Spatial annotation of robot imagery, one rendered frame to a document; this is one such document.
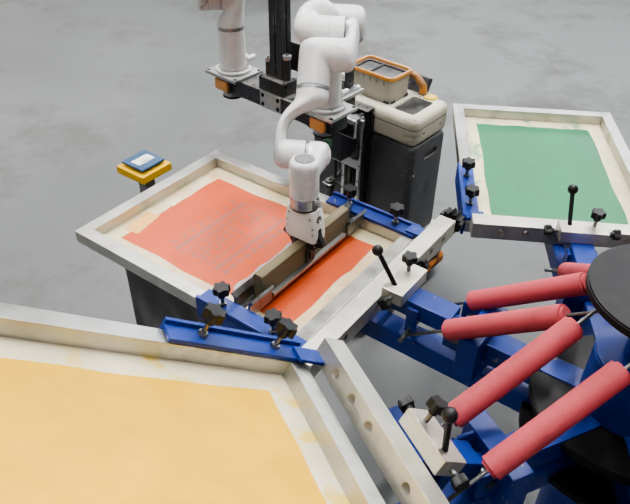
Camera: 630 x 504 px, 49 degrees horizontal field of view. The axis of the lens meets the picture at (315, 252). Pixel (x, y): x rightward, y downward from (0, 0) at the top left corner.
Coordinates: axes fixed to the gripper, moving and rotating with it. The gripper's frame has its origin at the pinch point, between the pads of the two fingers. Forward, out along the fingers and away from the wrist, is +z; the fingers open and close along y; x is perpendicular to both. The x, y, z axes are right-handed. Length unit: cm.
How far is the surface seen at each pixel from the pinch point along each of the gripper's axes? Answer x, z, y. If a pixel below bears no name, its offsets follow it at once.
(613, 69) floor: -438, 99, 27
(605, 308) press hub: 12, -30, -76
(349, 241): -18.2, 5.9, -2.7
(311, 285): 4.1, 6.1, -5.6
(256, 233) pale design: -4.9, 5.9, 21.1
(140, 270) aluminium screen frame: 28.9, 3.8, 32.7
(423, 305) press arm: 1.9, -2.4, -37.2
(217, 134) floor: -170, 100, 199
